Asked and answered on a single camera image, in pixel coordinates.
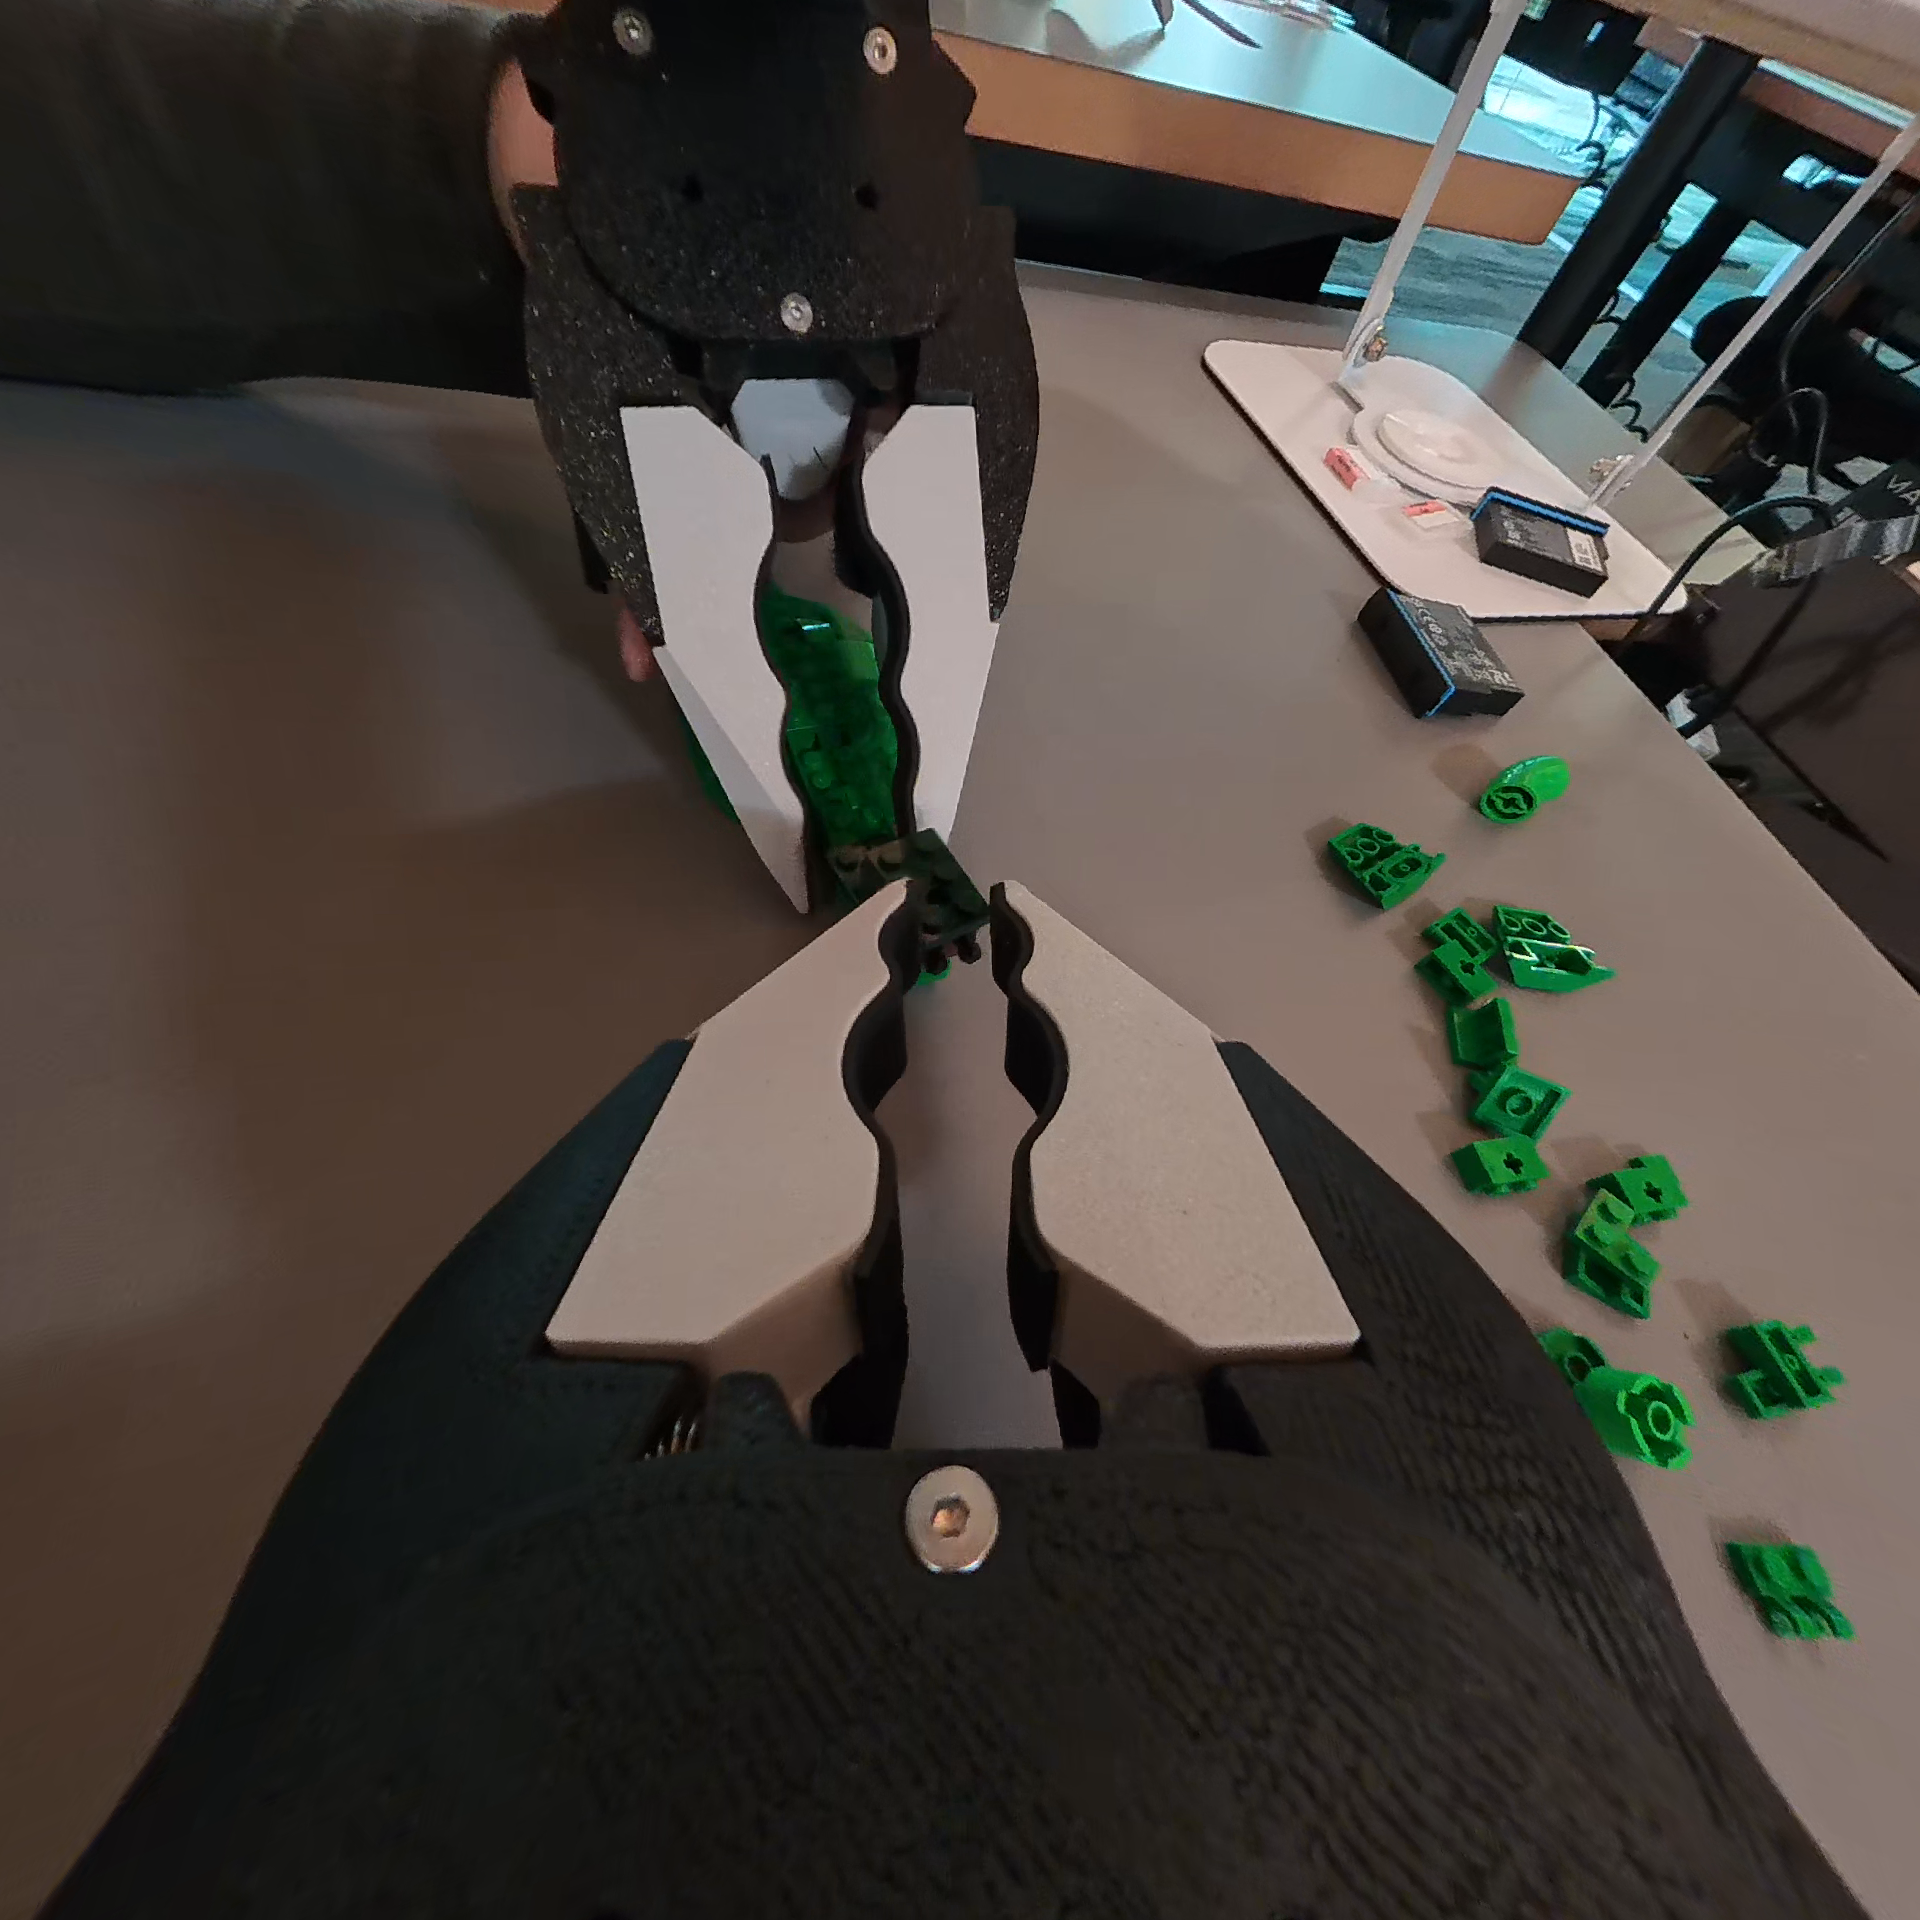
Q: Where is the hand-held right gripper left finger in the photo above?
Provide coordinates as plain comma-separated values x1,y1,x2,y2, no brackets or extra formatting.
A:
543,879,921,1437

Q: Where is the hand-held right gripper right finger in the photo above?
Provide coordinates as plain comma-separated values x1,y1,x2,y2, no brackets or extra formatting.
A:
988,879,1371,1443

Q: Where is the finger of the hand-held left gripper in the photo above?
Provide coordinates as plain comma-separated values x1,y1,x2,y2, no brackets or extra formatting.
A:
831,400,1003,889
622,404,820,917

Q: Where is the green brick model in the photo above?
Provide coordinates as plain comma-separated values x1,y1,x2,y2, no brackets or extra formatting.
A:
686,574,921,900

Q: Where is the person's left forearm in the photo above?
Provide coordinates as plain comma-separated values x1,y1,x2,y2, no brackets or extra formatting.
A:
0,0,566,400

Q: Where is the wood edged office desk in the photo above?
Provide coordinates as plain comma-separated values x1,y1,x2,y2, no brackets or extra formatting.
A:
929,0,1591,247

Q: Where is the person's left hand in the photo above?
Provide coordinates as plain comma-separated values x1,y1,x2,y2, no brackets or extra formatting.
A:
481,72,663,682

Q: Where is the pile of green bricks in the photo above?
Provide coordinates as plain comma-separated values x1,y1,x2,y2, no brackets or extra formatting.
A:
1326,819,1860,1642

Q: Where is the black equipment case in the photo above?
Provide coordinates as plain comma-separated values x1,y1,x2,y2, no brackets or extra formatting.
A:
1704,460,1920,856

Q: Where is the black camera battery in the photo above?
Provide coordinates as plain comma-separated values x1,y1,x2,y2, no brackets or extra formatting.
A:
1355,586,1529,721
1473,488,1618,595

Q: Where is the black cable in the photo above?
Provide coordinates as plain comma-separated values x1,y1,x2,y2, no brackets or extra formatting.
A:
1651,496,1877,631

